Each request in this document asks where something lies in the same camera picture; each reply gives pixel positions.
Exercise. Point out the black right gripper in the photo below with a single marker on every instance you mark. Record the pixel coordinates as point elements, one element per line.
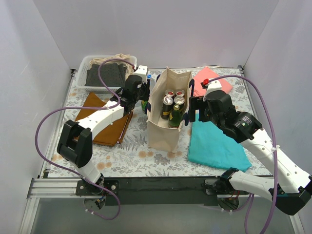
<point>195,107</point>

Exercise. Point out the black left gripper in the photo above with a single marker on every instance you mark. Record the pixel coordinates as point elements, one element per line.
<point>144,91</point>

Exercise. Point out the green Perrier bottle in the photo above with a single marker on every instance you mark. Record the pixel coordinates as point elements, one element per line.
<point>175,117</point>
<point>144,106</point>

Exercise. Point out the Pocari Sweat bottle cloudy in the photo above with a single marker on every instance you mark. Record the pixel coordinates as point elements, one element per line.
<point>150,78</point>

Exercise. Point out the dark can dented lid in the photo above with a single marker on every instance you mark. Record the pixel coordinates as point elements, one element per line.
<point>166,107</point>

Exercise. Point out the beige canvas tote bag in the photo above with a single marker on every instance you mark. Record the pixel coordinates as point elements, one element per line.
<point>160,135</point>

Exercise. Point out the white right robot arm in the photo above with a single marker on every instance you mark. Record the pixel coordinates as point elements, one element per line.
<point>293,188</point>

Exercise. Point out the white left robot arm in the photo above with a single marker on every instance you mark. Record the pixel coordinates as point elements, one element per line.
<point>76,141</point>

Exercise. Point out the dark grey dotted cloth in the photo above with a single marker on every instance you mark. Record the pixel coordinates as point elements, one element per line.
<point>112,74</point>

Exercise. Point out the pink folded cloth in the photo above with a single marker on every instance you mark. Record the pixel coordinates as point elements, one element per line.
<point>207,73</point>

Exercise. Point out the teal folded cloth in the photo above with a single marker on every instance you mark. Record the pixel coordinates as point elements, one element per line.
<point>210,147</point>

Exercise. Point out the dark can silver pull-tab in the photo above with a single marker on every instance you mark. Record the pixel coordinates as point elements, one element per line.
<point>179,100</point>

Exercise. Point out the red tab can right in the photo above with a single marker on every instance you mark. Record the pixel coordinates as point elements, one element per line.
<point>180,93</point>

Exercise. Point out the brown folded cloth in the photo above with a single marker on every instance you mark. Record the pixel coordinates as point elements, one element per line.
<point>113,134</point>

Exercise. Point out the white plastic basket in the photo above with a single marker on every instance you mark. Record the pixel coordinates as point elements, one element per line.
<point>82,74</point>

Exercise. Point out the floral patterned table mat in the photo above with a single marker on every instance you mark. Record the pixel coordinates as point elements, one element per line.
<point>133,157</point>

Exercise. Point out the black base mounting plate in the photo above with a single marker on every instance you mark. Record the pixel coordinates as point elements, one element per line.
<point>162,190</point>

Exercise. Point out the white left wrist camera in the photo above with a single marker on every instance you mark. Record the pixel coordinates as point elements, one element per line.
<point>142,71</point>

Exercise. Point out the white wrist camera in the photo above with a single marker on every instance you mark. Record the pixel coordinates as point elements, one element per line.
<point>142,71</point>
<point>211,86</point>

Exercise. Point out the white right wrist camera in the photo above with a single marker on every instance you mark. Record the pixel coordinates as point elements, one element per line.
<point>211,86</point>

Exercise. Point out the aluminium frame rail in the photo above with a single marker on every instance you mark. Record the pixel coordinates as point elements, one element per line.
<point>45,188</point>

